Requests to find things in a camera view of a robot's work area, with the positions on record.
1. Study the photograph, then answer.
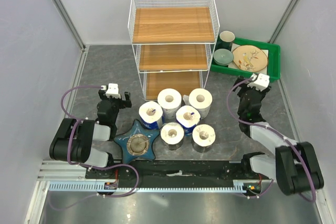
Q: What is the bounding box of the white wire three-tier shelf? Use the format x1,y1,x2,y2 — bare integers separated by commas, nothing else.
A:
128,0,220,101

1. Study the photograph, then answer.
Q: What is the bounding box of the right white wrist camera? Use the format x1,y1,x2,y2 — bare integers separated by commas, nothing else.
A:
247,73,270,91

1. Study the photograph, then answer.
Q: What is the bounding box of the dark green cup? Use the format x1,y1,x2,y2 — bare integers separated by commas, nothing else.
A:
219,31,235,51

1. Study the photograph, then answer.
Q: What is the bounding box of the white floral paper roll right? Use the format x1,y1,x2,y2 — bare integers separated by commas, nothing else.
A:
189,88,213,119

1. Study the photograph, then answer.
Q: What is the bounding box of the blue star-shaped dish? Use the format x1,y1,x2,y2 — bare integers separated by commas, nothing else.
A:
114,120,160,164

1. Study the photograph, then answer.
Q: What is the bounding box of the black paper roll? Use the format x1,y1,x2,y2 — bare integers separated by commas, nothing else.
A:
160,122,184,151
192,124,216,153

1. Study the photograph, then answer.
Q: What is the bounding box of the blue paper roll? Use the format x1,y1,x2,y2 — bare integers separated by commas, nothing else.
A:
139,101,164,130
176,105,201,135

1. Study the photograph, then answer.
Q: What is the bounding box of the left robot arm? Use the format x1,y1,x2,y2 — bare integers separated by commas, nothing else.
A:
49,87,132,178

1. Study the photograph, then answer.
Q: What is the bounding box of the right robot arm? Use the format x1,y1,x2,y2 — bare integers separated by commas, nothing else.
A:
230,73,324,202

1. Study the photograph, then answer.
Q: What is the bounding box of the green plastic tray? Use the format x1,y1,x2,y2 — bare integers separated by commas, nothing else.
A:
210,37,281,82

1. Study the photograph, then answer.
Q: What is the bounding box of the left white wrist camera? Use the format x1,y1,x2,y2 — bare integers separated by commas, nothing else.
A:
101,83,121,99

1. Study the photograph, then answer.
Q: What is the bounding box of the white floral paper roll left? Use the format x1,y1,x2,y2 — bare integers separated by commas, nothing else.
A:
157,88,182,120

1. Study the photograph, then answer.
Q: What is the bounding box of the bird pattern ceramic plate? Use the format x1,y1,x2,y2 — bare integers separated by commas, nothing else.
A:
232,45,269,72

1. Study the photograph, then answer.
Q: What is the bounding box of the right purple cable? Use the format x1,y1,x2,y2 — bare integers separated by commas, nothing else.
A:
226,77,318,202

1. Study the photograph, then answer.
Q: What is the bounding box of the green ceramic bowl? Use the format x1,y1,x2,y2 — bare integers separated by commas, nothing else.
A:
213,49,234,66

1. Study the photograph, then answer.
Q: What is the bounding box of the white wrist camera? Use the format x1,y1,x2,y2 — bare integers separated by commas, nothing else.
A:
247,73,270,91
101,83,121,99

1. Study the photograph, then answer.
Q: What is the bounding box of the white floral paper roll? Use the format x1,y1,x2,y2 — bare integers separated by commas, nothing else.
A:
157,88,182,120
189,88,213,119

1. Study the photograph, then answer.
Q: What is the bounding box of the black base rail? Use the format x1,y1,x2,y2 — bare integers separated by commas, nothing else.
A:
85,159,274,188

